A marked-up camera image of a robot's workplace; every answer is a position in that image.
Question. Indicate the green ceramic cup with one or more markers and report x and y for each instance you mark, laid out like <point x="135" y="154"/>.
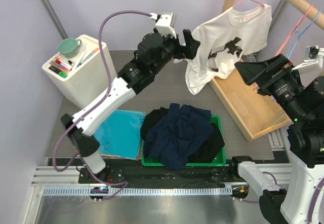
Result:
<point x="69" y="47"/>

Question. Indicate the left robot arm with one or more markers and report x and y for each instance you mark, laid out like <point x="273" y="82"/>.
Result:
<point x="152" y="54"/>

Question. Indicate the blue folder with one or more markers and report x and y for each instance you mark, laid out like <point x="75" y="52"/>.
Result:
<point x="119" y="135"/>

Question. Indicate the orange tipped white pen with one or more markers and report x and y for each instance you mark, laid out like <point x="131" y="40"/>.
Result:
<point x="90" y="55"/>

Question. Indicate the red marker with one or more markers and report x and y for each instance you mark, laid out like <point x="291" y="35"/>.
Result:
<point x="69" y="67"/>

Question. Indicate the light blue wire hanger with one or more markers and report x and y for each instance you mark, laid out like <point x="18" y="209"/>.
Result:
<point x="300" y="34"/>

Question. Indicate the navy blue t-shirt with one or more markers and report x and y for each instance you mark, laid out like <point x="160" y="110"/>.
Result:
<point x="178" y="135"/>

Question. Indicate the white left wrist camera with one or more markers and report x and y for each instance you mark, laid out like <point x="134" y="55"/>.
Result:
<point x="164" y="24"/>

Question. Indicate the black flower print t-shirt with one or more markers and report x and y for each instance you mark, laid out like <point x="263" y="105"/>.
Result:
<point x="208" y="150"/>

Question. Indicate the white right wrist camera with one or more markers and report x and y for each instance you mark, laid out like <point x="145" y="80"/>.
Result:
<point x="313" y="60"/>

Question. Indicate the pink hanger of navy shirt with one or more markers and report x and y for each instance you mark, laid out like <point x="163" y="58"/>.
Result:
<point x="293" y="30"/>

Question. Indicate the white square bin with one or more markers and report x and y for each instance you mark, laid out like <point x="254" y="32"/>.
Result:
<point x="85" y="81"/>

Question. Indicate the green capped marker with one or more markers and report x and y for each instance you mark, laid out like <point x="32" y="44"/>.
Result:
<point x="62" y="74"/>

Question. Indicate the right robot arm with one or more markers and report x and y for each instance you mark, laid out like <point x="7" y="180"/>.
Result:
<point x="300" y="202"/>

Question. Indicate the green plastic tray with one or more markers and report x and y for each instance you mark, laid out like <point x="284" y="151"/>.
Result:
<point x="219" y="160"/>

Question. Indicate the white t-shirt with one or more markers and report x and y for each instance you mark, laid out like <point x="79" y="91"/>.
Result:
<point x="223" y="41"/>

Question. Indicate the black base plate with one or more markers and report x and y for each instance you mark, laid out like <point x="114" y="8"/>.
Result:
<point x="143" y="177"/>

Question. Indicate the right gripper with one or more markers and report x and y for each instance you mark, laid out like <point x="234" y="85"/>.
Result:
<point x="278" y="66"/>

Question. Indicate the white slotted cable duct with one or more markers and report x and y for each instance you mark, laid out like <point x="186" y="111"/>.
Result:
<point x="102" y="191"/>

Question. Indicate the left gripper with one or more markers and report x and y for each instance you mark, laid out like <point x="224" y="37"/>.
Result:
<point x="188" y="51"/>

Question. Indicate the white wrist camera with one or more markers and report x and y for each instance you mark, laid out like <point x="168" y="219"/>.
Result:
<point x="313" y="60"/>
<point x="164" y="24"/>

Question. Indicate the wooden clothes rack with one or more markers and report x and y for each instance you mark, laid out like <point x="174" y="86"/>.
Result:
<point x="254" y="114"/>

